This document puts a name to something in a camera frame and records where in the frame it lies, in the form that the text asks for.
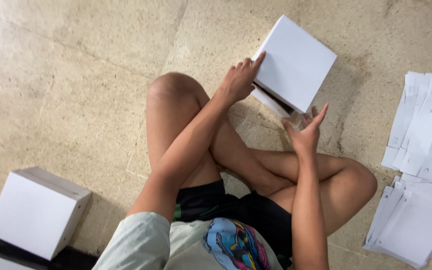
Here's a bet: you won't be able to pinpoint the person's left hand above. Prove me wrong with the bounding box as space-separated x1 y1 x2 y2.
218 51 266 103

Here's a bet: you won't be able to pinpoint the pale green printed T-shirt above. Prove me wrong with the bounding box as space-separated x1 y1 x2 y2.
92 211 285 270

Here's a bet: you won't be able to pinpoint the person's left leg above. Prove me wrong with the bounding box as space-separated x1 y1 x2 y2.
145 72 296 198

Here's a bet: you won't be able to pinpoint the person's leg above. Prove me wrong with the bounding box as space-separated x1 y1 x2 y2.
145 72 296 198
251 148 379 238

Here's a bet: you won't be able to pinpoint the pile of flat white box blanks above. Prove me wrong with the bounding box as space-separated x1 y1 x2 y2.
380 71 432 189
362 174 432 269

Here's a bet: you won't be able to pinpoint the person's right hand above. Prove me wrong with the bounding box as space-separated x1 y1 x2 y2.
281 104 329 157

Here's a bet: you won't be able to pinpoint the closed white cardboard box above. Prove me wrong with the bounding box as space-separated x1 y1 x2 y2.
0 166 93 262

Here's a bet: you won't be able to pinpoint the white cardboard box with flap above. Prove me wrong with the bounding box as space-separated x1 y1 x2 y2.
251 14 338 119

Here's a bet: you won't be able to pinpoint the black shorts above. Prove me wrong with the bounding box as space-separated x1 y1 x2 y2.
172 179 294 269

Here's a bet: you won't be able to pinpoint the person's right leg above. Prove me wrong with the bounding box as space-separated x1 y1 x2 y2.
251 148 379 238

